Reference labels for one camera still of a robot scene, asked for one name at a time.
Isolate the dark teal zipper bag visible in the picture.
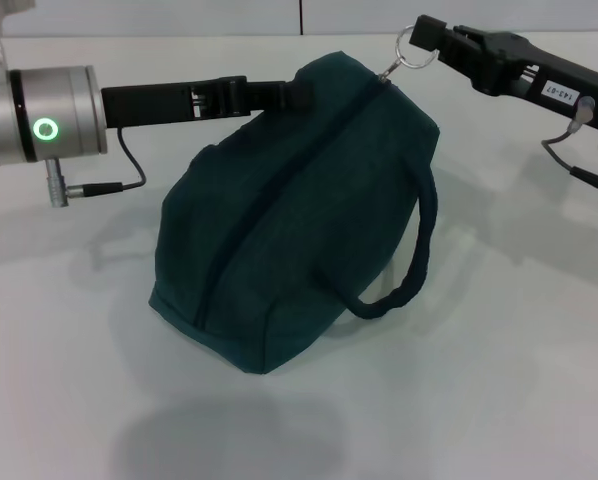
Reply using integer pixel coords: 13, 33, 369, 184
147, 23, 441, 376

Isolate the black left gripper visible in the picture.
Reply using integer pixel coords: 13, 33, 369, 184
100, 75, 314, 130

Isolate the right arm cable with plug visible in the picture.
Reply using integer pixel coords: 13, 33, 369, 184
542, 94, 598, 206

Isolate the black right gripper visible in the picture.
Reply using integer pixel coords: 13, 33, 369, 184
409, 14, 598, 135

